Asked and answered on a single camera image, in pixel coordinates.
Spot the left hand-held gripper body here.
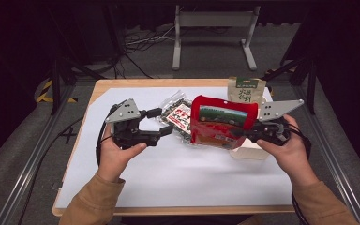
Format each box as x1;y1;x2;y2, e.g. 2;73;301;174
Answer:
105;97;160;150

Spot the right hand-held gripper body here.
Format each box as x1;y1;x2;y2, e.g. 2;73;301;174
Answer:
247;98;305;146

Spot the clear dark seaweed packet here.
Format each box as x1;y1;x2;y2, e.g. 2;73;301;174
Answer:
159;90;195;146

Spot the white plastic tray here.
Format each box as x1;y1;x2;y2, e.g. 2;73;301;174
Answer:
229;137;271;161

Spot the red snack packet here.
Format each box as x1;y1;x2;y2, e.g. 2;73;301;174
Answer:
189;95;260;150

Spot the beige green snack packet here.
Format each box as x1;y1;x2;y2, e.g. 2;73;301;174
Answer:
227;76;267;106

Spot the person's right hand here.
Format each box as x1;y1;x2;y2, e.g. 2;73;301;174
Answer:
256;114;320;188

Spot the person's left hand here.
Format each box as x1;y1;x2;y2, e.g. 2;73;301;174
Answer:
97;125;148;183

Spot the black metal stand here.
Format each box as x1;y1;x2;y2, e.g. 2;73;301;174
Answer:
50;55;107;115
262;55;318;115

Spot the white table cover sheet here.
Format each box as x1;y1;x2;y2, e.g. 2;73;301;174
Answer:
55;86;294;209

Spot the yellow black hazard tape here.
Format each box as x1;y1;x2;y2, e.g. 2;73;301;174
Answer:
37;79;78;104

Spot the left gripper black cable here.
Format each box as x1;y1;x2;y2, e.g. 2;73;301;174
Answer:
95;104;120;167

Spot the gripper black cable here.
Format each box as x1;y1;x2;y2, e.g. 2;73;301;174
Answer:
95;104;120;167
289;123;312;225

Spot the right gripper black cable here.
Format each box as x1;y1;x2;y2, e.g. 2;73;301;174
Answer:
289;123;312;225

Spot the bundle of floor cables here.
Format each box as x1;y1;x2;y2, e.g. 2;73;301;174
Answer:
113;24;176;80

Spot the aluminium floor rail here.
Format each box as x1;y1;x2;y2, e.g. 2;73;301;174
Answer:
0;83;76;225
293;83;360;225

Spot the black floor cable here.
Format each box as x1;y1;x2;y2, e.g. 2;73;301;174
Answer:
18;116;85;225

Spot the white metal stand frame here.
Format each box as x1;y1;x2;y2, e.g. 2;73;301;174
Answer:
172;4;262;71

